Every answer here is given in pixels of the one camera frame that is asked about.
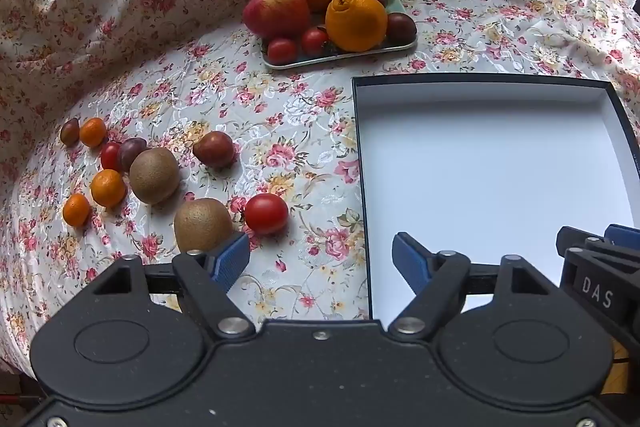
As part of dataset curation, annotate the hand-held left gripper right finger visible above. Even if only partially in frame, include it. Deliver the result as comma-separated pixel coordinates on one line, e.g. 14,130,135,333
387,232,553,343

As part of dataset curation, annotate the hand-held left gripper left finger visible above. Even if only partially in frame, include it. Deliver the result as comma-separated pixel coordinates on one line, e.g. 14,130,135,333
92,232,257,342

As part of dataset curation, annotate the dark box with white inside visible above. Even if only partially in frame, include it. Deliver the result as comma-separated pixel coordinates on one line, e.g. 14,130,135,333
351,73,640,323

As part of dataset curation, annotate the red apple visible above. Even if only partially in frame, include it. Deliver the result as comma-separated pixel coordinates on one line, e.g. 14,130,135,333
242,0,311,40

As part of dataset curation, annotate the small mandarin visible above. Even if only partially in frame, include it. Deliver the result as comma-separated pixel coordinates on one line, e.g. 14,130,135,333
90,169,127,208
62,193,92,228
79,117,108,148

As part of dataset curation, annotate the floral tablecloth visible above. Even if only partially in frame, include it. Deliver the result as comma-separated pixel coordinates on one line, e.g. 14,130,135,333
0,0,640,378

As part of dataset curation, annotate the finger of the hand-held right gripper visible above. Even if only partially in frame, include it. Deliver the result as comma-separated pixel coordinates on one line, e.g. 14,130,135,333
556,224,640,258

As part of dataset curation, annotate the brown kiwi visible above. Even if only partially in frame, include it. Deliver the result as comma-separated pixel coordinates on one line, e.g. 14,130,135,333
129,148,181,206
173,198,234,254

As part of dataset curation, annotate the pale green tray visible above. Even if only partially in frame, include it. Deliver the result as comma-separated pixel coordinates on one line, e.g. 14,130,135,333
261,0,419,70

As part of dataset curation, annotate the dark red cherry tomato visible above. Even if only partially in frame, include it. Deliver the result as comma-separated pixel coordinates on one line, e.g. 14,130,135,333
60,117,81,146
192,131,236,170

